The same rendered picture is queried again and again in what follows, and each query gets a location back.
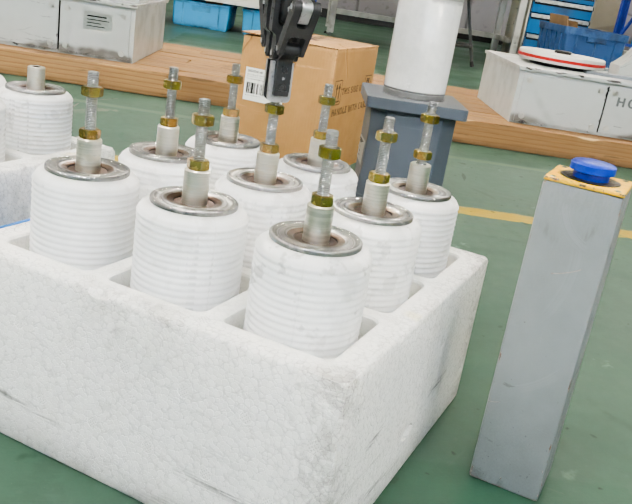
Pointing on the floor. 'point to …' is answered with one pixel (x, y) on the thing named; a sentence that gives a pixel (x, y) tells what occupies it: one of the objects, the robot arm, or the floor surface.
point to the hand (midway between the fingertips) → (278, 80)
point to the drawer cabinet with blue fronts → (580, 11)
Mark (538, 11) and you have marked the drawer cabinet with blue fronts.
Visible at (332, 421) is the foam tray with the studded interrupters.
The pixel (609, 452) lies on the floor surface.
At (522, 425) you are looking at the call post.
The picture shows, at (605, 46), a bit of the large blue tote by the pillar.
